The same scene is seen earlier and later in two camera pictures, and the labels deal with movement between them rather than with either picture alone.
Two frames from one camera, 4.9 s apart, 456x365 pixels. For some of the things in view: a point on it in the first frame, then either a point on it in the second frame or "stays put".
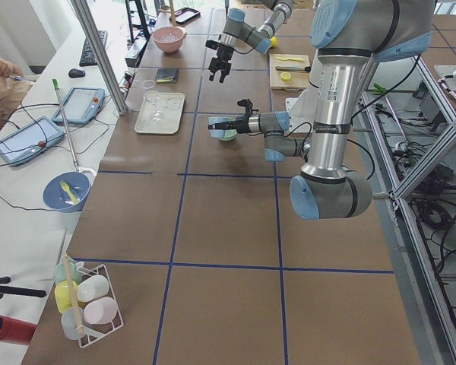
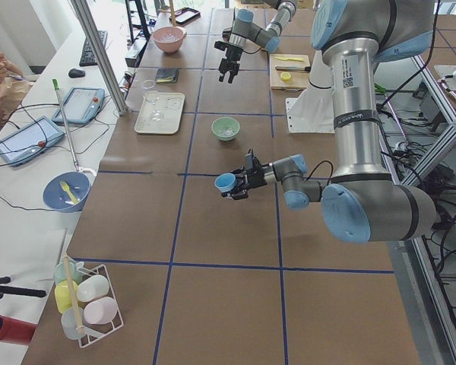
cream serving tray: x=161 y=113 stays put
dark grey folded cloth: x=166 y=75 stays put
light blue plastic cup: x=217 y=133 to x=225 y=182
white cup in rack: x=92 y=287 stays put
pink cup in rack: x=100 y=311 stays put
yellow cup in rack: x=62 y=294 stays put
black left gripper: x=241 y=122 to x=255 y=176
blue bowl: x=67 y=192 stays put
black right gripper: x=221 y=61 to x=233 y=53
